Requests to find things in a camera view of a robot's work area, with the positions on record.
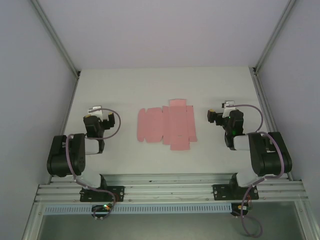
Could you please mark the pink paper box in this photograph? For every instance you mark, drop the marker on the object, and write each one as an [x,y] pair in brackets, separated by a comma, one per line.
[155,125]

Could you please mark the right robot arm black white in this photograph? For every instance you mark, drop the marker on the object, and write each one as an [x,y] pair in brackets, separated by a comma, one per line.
[270,160]

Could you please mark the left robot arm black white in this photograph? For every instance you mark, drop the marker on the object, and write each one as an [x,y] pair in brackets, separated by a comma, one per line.
[62,155]

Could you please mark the black electronics board with leds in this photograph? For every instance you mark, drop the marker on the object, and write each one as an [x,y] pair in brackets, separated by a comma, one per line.
[101,208]
[241,208]

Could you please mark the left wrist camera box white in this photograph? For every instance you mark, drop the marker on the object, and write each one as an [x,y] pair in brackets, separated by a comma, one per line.
[95,111]

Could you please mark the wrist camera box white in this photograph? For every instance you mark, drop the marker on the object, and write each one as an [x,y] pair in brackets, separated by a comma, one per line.
[95,111]
[229,104]

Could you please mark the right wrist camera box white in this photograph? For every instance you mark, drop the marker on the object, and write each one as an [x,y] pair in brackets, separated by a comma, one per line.
[229,104]

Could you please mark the aluminium table side rail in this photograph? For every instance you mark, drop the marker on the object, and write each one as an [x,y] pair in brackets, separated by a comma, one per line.
[266,107]
[68,112]

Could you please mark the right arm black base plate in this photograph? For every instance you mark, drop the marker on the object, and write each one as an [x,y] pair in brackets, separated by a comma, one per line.
[221,192]

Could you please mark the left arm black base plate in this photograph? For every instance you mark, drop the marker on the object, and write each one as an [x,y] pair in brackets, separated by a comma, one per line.
[117,193]

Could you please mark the aluminium mounting rail frame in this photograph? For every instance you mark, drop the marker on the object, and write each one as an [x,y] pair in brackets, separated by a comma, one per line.
[170,186]

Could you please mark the aluminium corner post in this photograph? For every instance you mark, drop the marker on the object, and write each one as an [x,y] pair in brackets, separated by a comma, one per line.
[273,35]
[56,37]

